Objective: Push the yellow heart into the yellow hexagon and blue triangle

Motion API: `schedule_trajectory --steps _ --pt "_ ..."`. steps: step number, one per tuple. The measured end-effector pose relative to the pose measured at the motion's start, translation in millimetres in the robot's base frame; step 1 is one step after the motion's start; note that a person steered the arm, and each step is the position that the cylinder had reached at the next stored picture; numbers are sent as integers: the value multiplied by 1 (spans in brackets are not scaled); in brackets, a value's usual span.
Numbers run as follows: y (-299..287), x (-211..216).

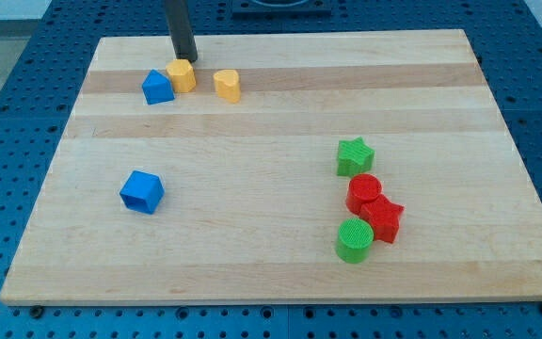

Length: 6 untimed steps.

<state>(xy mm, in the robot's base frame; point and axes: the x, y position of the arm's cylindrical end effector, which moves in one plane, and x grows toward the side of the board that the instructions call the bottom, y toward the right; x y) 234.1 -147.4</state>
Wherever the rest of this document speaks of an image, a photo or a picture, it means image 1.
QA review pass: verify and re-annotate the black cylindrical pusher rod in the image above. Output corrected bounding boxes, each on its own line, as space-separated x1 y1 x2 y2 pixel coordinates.
163 0 199 62

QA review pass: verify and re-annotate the yellow heart block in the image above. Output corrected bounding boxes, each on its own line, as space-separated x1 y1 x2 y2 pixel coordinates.
213 69 241 104

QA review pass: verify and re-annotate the yellow hexagon block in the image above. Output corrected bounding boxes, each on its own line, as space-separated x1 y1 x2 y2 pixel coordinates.
166 59 197 93

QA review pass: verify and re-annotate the blue triangle block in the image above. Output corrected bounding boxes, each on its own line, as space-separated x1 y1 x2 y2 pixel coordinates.
141 70 175 105

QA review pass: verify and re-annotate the blue cube block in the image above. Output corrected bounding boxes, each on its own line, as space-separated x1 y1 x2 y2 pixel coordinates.
120 170 165 215

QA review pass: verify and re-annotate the green star block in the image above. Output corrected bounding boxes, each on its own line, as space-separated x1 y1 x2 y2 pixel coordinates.
336 137 375 177

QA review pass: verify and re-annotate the wooden board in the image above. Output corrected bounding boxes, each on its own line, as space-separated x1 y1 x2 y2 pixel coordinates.
0 29 542 306

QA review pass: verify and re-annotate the red cylinder block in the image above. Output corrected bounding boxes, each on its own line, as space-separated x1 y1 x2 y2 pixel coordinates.
345 173 382 215

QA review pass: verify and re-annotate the green cylinder block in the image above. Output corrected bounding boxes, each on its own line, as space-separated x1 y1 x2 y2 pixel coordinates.
335 218 375 264

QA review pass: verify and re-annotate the red star block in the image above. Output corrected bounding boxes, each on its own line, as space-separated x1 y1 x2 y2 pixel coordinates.
359 194 405 243

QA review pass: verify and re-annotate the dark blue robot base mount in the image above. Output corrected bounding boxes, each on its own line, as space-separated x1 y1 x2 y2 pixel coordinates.
231 0 332 18

